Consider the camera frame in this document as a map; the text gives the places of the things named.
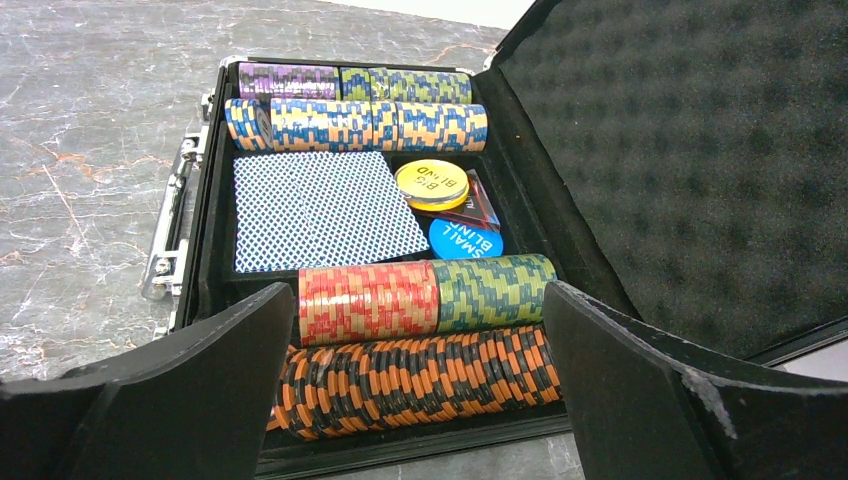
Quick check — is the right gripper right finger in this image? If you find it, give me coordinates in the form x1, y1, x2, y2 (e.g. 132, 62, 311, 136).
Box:
543, 281, 847, 479

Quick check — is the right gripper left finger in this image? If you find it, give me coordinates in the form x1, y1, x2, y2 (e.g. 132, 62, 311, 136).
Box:
1, 283, 296, 479

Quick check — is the blue playing card deck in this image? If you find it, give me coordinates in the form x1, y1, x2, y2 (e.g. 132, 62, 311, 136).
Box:
233, 152, 429, 273

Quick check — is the orange black chip row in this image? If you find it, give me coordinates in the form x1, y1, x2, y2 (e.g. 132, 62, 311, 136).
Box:
267, 326, 562, 441

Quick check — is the red poker chip stack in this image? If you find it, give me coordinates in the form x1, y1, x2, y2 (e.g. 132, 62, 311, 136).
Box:
298, 261, 440, 347

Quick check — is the green blue chip stack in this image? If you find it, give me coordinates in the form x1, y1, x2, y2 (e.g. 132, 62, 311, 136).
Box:
430, 254, 557, 333

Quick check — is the blue small blind chip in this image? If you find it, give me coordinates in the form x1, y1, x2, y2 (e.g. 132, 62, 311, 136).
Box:
428, 219, 504, 260

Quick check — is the red dealer button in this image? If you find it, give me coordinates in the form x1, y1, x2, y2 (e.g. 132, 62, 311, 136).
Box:
414, 169, 501, 232

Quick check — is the black poker chip case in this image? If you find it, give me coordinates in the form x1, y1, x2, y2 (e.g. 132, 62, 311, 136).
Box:
139, 0, 848, 480

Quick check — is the blue yellow chip row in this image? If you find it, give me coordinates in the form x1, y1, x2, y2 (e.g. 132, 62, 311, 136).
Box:
224, 98, 489, 152

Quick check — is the yellow dealer chip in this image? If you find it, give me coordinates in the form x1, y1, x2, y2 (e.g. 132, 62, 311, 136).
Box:
394, 159, 470, 211

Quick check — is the purple poker chip stack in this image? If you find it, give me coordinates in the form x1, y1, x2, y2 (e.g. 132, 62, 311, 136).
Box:
238, 63, 341, 103

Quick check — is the green poker chip stack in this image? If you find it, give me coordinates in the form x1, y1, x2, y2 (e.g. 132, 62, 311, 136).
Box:
339, 67, 473, 104

